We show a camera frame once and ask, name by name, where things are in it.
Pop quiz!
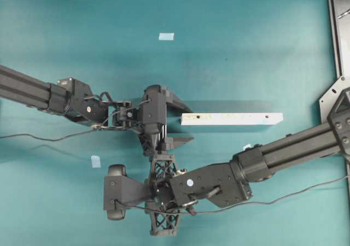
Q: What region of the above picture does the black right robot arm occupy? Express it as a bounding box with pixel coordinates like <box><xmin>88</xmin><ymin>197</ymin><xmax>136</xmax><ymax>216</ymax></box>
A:
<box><xmin>145</xmin><ymin>89</ymin><xmax>349</xmax><ymax>236</ymax></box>

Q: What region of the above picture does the white particle board plank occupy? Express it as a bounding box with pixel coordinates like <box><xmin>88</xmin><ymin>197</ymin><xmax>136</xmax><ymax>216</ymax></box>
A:
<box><xmin>180</xmin><ymin>113</ymin><xmax>284</xmax><ymax>126</ymax></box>

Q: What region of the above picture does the black left camera cable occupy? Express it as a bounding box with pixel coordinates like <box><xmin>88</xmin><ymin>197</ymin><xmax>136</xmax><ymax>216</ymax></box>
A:
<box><xmin>0</xmin><ymin>98</ymin><xmax>151</xmax><ymax>142</ymax></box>

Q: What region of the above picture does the blue tape marker near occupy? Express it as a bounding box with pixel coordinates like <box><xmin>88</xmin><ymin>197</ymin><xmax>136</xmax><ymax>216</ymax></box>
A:
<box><xmin>91</xmin><ymin>155</ymin><xmax>101</xmax><ymax>168</ymax></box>

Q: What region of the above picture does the black right camera cable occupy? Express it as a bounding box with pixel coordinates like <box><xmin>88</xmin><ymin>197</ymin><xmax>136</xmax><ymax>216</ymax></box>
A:
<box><xmin>114</xmin><ymin>174</ymin><xmax>350</xmax><ymax>216</ymax></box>

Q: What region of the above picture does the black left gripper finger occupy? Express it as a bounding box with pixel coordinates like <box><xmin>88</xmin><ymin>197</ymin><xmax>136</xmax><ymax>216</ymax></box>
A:
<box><xmin>165</xmin><ymin>90</ymin><xmax>193</xmax><ymax>113</ymax></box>
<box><xmin>163</xmin><ymin>137</ymin><xmax>194</xmax><ymax>150</ymax></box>

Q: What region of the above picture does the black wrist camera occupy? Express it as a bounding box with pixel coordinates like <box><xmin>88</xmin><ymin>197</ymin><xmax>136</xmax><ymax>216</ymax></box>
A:
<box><xmin>103</xmin><ymin>164</ymin><xmax>151</xmax><ymax>220</ymax></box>
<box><xmin>140</xmin><ymin>85</ymin><xmax>167</xmax><ymax>134</ymax></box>

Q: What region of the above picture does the blue tape marker far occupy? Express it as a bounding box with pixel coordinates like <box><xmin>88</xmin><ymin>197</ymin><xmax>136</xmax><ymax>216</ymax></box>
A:
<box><xmin>159</xmin><ymin>33</ymin><xmax>174</xmax><ymax>41</ymax></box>

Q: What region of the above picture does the black metal frame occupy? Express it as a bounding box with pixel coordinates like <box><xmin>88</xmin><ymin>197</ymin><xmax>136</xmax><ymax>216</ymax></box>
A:
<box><xmin>318</xmin><ymin>0</ymin><xmax>350</xmax><ymax>175</ymax></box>

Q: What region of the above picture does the black camera cable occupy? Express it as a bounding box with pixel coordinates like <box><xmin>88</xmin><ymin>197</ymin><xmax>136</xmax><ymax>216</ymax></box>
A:
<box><xmin>114</xmin><ymin>174</ymin><xmax>350</xmax><ymax>216</ymax></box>
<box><xmin>0</xmin><ymin>98</ymin><xmax>151</xmax><ymax>142</ymax></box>

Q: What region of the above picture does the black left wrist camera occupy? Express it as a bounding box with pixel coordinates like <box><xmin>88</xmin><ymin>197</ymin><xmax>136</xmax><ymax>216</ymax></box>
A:
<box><xmin>140</xmin><ymin>85</ymin><xmax>167</xmax><ymax>134</ymax></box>

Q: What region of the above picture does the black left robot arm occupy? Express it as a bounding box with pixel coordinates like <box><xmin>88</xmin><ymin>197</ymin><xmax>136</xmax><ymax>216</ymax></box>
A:
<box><xmin>1</xmin><ymin>66</ymin><xmax>193</xmax><ymax>156</ymax></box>

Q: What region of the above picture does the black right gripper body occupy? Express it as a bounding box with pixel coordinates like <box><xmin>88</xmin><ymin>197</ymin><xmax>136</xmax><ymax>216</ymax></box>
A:
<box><xmin>145</xmin><ymin>172</ymin><xmax>180</xmax><ymax>216</ymax></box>

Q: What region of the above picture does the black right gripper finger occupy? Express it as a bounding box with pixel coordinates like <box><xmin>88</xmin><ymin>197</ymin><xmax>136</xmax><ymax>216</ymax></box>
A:
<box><xmin>149</xmin><ymin>213</ymin><xmax>179</xmax><ymax>237</ymax></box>
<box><xmin>149</xmin><ymin>151</ymin><xmax>176</xmax><ymax>180</ymax></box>

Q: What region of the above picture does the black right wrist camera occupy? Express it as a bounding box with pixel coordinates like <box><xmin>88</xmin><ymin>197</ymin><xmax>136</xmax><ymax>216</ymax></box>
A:
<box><xmin>103</xmin><ymin>164</ymin><xmax>151</xmax><ymax>220</ymax></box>

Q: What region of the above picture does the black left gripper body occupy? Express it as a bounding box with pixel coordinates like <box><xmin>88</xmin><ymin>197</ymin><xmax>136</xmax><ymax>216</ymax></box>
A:
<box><xmin>132</xmin><ymin>101</ymin><xmax>167</xmax><ymax>156</ymax></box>

